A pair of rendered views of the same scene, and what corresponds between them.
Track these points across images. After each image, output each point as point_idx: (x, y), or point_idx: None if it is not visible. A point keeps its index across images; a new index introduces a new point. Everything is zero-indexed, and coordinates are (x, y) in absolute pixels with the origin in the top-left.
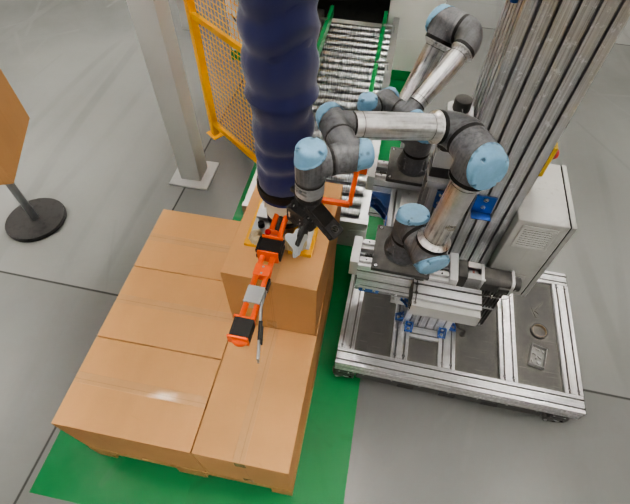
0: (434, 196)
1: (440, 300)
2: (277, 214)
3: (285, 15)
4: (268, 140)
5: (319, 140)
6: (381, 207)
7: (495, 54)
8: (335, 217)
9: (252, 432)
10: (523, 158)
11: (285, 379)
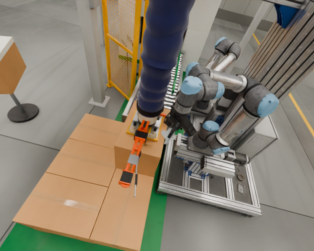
0: (216, 118)
1: (217, 166)
2: (144, 120)
3: (176, 12)
4: (149, 82)
5: (198, 78)
6: None
7: (262, 55)
8: None
9: (122, 226)
10: None
11: (139, 198)
